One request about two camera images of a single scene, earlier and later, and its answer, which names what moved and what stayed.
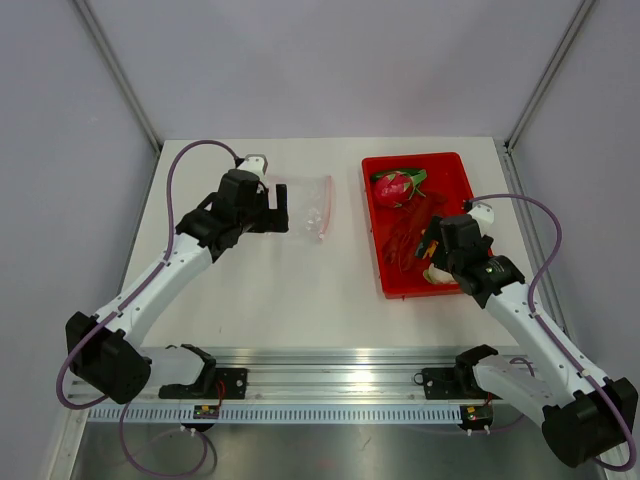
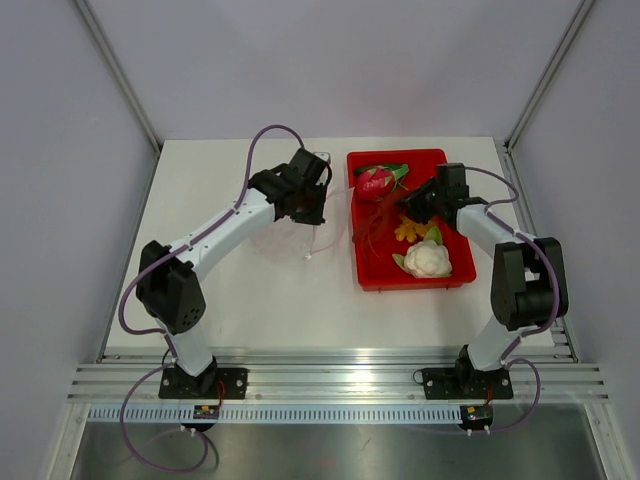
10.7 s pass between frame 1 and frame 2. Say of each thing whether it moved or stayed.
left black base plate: stayed
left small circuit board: stayed
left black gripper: moved
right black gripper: moved
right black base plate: stayed
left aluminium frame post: stayed
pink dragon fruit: moved
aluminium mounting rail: stayed
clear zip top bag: moved
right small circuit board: stayed
